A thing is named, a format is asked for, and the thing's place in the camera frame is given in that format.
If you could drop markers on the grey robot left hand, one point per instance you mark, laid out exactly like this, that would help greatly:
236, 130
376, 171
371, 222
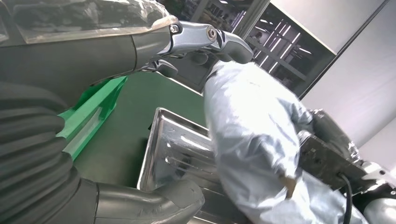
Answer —
77, 58

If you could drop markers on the plain grey parcel bag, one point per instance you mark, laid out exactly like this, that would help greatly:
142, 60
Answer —
253, 123

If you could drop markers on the green plastic crate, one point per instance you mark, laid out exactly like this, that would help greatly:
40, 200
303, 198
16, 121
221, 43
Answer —
89, 114

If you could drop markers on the white electronic scale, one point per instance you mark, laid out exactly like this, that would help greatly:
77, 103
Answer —
173, 148

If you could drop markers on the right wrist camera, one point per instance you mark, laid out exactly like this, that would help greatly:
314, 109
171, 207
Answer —
325, 164

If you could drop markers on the dark window frame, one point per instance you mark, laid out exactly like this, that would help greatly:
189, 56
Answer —
278, 46

